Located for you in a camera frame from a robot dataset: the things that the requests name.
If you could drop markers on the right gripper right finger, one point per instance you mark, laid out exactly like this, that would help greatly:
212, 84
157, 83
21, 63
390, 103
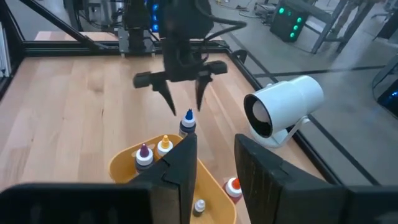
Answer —
273, 199

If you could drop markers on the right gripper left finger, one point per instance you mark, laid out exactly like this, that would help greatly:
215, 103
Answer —
168, 199

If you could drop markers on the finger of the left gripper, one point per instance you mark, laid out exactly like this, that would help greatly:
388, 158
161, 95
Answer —
203, 81
160, 82

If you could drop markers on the small white-capped dropper bottle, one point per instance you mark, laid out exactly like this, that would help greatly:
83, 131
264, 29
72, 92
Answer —
199, 208

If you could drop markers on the red-capped food coloring bottle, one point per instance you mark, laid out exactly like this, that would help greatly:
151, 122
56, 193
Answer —
233, 188

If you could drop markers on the blue-capped food coloring bottle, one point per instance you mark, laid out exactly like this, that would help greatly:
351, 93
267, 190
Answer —
188, 123

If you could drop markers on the yellow-capped food coloring bottle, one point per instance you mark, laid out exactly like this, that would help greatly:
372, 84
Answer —
164, 146

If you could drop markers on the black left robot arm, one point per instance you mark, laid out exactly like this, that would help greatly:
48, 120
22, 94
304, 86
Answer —
186, 18

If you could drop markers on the purple-capped food coloring bottle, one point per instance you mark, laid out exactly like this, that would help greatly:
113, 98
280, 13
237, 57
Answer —
144, 158

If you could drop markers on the yellow plastic bin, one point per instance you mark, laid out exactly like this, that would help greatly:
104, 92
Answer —
211, 189

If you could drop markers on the black device with blue light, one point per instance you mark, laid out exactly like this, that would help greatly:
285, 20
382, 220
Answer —
154, 17

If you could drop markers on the black box with green lights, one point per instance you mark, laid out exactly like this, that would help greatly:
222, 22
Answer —
287, 26

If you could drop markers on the grey metal table legs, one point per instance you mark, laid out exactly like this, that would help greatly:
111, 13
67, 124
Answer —
328, 28

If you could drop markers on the black computer case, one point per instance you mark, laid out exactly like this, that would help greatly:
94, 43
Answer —
388, 93

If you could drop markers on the silver aluminium extrusion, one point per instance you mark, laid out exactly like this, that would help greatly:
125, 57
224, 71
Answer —
3, 53

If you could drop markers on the black frame clamp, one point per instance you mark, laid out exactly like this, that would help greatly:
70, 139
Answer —
241, 55

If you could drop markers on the white cylinder camera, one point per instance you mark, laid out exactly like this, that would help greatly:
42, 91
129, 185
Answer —
289, 99

